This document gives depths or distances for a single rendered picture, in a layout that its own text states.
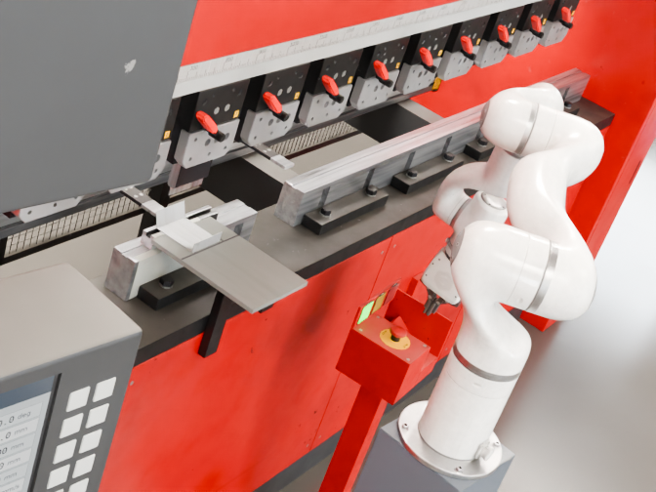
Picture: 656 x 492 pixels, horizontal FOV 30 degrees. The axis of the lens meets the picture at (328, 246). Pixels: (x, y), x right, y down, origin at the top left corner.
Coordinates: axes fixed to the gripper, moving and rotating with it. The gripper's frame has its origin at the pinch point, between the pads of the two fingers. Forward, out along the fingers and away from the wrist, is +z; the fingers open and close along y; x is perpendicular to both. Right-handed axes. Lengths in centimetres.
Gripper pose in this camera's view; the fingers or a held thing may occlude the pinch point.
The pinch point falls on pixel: (431, 306)
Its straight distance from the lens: 280.8
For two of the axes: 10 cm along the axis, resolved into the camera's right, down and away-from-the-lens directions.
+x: 5.1, -3.4, 7.9
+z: -3.8, 7.4, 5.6
